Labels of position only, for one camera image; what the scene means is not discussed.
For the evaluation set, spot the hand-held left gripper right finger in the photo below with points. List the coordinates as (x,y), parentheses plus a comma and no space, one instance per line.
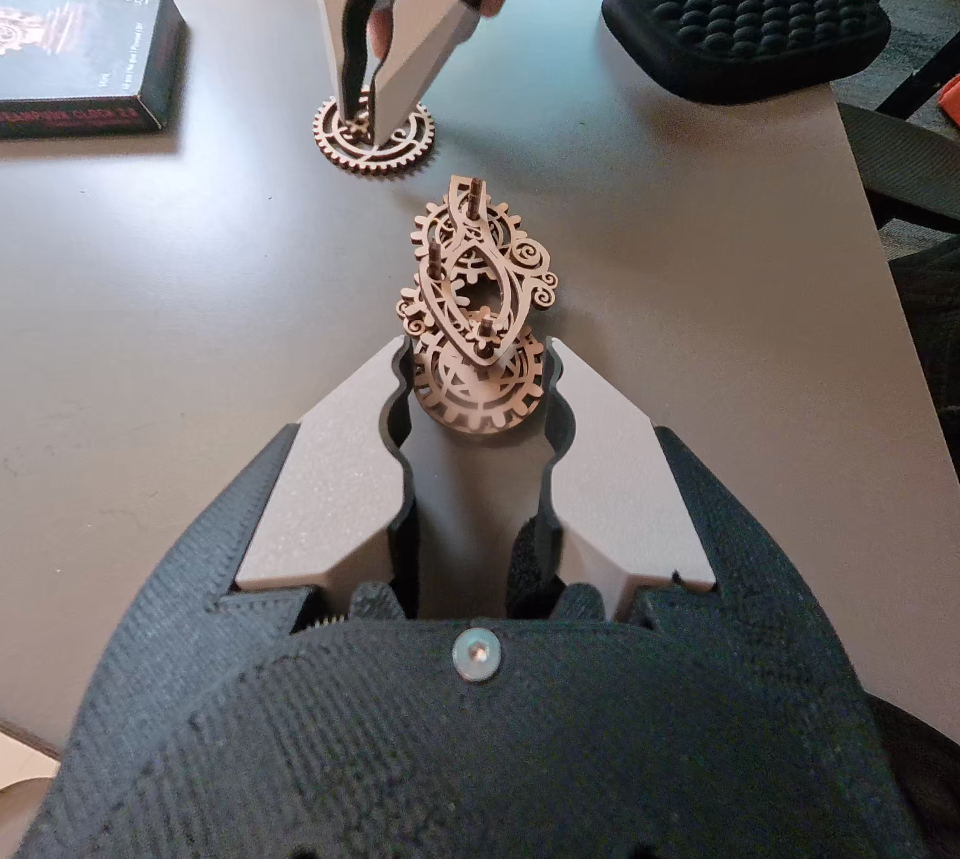
(630,499)

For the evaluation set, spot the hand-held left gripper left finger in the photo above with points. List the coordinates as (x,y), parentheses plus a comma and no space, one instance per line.
(330,484)

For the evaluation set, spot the wooden gear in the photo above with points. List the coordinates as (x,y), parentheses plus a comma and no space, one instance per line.
(405,155)

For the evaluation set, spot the wooden gear clock assembly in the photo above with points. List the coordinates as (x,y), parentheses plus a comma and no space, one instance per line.
(480,386)

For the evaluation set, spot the grey desk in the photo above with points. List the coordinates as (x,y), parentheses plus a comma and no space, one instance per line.
(675,274)

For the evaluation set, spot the black bumpy armrest pad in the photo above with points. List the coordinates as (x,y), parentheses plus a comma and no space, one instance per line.
(750,11)

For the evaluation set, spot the black puzzle box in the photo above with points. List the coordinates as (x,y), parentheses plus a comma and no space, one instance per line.
(75,41)

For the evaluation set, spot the large punched wooden part sheet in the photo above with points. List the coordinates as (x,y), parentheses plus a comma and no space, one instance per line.
(22,754)

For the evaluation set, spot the black office chair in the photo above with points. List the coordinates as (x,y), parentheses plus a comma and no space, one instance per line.
(900,154)

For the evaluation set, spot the orange object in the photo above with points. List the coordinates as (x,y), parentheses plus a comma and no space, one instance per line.
(951,98)

